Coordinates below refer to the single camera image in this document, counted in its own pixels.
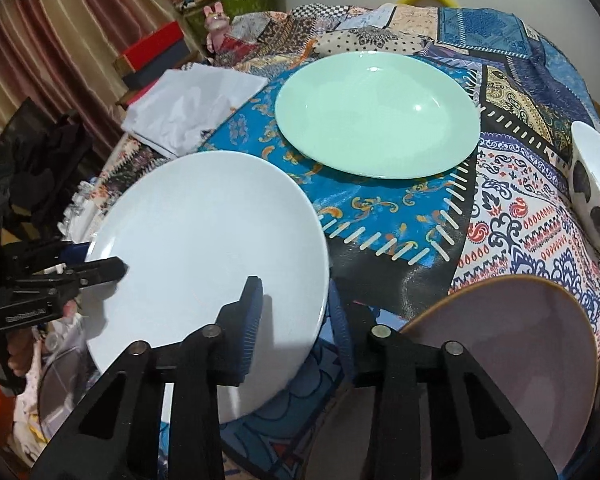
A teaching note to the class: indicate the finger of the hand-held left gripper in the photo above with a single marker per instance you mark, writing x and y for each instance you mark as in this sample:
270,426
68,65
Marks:
75,251
105,269

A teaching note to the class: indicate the lavender bowl with brown rim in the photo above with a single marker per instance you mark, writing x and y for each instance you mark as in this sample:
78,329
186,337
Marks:
505,350

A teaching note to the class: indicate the green box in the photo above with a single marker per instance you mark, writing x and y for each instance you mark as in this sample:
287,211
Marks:
240,2

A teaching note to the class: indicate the patchwork patterned tablecloth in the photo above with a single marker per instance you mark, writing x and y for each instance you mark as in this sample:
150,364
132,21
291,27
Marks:
505,200

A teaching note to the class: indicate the dark blue box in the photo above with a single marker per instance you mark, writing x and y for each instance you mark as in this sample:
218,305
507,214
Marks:
155,72

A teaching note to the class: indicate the white plate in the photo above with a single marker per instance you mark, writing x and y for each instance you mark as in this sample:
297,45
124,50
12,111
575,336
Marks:
205,235

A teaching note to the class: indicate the pink bunny toy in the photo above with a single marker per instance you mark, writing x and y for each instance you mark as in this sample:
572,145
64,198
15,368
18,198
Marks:
215,27

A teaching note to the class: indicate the round clear lid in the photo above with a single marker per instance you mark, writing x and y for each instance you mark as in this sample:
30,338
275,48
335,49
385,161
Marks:
60,390

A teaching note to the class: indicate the red box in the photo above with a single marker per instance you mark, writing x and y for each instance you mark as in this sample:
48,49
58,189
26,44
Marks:
152,45

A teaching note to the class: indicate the black plastic bag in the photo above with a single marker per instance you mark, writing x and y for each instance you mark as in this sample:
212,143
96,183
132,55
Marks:
50,145

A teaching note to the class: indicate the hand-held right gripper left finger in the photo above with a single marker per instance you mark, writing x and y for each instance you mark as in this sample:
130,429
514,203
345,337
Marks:
247,332

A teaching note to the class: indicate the white cloth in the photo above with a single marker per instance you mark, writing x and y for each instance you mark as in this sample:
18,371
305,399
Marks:
190,105

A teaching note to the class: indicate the white bowl with black spots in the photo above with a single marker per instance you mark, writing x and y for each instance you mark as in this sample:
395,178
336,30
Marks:
587,160

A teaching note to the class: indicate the striped curtain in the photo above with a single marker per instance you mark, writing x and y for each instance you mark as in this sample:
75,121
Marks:
55,35

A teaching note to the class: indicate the person's left hand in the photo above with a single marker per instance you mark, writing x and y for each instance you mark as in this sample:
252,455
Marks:
19,360

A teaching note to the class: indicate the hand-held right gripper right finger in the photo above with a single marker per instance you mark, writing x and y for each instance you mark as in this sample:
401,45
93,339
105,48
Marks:
342,332

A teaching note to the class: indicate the mint green plate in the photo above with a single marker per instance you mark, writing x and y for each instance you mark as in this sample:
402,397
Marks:
375,115

